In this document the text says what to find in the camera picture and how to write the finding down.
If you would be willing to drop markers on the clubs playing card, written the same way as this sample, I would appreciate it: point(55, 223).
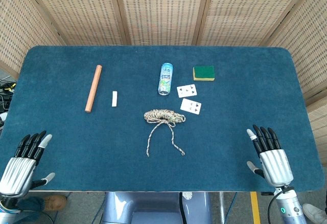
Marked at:
point(190, 106)
point(187, 91)

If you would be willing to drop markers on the green yellow scouring sponge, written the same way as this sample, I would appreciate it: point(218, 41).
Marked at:
point(204, 71)

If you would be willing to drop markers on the blue jeans leg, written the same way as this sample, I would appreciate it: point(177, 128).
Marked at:
point(29, 207)

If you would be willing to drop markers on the brown leather shoe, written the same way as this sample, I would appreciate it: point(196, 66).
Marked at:
point(55, 203)

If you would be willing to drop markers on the woven bamboo folding screen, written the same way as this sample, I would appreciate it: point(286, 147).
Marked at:
point(163, 9)

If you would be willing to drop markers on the metal table leg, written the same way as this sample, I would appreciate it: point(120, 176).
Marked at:
point(222, 206)

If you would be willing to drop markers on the wooden rolling pin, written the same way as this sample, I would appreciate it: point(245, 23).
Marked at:
point(93, 89)

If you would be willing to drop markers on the white sneaker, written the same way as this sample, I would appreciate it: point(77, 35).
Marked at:
point(315, 213)

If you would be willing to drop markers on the blue carpet table mat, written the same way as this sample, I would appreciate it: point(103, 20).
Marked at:
point(102, 144)

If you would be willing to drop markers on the blue green drink can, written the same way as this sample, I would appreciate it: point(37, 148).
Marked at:
point(166, 79)

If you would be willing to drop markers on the small white eraser block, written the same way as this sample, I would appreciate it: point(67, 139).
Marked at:
point(115, 98)

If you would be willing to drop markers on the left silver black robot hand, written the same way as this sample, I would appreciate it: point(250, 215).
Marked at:
point(18, 170)

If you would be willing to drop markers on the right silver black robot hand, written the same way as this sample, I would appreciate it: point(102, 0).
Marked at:
point(277, 165)

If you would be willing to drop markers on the blue-grey robot base column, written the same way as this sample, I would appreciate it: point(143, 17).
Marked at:
point(153, 208)

